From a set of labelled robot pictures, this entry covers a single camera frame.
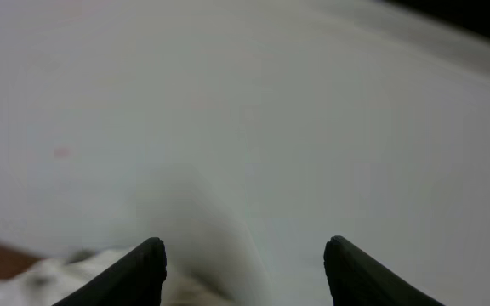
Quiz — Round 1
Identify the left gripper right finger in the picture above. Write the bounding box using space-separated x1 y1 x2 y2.
323 235 442 306

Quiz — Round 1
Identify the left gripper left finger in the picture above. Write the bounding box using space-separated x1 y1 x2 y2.
54 237 167 306

